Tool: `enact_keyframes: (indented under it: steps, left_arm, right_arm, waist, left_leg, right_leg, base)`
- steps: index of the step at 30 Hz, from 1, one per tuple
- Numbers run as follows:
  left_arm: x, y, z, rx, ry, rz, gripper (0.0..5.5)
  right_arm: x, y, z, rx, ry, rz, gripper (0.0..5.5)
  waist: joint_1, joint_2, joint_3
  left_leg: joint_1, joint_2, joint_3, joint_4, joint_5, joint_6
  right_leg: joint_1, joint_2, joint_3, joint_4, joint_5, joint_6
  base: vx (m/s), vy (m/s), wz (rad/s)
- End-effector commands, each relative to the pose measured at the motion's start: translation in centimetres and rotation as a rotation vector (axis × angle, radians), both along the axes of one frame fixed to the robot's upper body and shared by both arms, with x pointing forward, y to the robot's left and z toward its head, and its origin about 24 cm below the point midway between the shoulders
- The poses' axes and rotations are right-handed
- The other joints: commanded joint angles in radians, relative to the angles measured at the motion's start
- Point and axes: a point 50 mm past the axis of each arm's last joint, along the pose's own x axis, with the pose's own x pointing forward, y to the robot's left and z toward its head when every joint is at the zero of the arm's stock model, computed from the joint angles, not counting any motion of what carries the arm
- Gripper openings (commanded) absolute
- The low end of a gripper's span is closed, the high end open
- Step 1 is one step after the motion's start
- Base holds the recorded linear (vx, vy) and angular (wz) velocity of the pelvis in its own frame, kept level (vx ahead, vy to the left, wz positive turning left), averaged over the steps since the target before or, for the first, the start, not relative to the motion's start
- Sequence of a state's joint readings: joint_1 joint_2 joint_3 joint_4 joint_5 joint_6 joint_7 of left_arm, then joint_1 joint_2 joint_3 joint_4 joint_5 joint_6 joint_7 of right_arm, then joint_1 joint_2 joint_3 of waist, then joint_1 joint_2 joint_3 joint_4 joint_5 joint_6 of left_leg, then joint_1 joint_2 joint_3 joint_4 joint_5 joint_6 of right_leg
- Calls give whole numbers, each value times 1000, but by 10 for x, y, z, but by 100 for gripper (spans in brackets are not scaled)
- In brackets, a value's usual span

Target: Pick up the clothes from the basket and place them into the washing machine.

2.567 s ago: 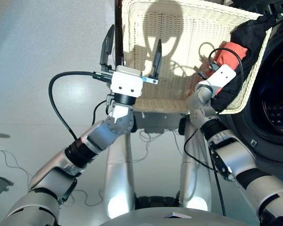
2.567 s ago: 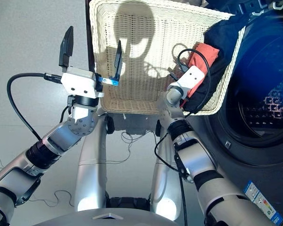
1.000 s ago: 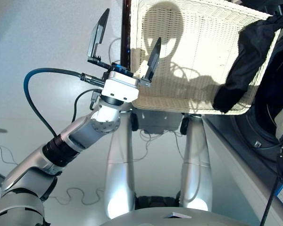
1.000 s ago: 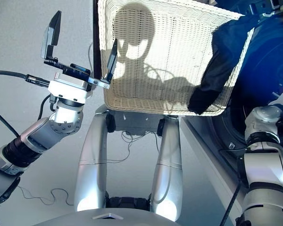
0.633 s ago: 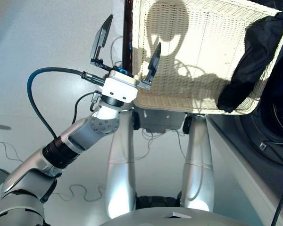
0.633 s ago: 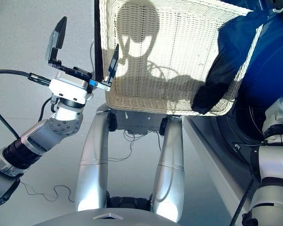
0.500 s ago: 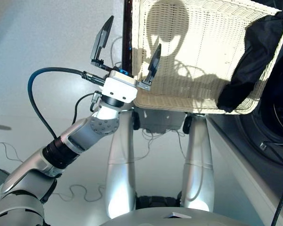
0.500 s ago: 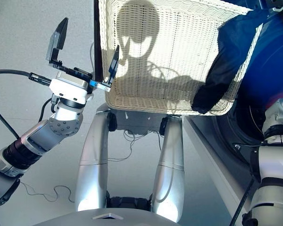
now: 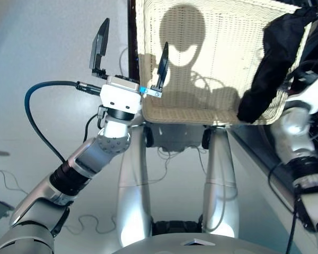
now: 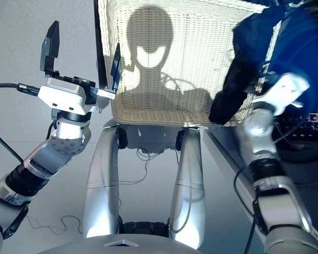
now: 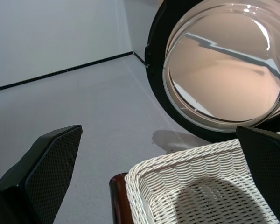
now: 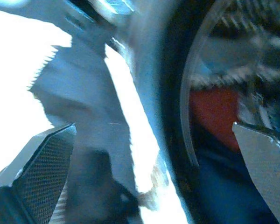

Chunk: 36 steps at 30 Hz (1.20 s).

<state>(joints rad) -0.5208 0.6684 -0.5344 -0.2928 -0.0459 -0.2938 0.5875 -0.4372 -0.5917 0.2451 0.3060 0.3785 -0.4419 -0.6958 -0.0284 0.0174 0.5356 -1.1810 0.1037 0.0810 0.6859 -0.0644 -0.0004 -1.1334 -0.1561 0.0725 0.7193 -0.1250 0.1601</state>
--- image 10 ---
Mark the silver robot leg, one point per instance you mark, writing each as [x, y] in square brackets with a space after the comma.
[188, 190]
[102, 185]

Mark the black cloth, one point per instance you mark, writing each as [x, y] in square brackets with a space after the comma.
[233, 87]

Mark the grey washing machine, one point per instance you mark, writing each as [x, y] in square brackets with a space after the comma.
[307, 172]

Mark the dark brown wooden stand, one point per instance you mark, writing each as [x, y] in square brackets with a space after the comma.
[99, 39]

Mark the silver robot torso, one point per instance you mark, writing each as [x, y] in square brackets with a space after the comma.
[122, 247]

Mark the pale woven basket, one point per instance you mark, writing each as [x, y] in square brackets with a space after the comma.
[188, 39]

